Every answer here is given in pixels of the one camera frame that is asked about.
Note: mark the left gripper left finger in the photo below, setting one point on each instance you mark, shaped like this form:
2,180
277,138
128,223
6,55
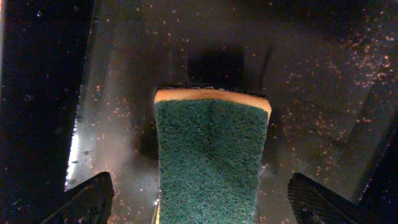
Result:
88,203

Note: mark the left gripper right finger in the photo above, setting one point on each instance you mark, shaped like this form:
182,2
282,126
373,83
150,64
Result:
313,203

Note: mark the yellow green sponge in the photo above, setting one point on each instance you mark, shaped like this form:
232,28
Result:
210,149

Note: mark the black rectangular tray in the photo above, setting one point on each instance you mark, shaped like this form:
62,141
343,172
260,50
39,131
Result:
78,81

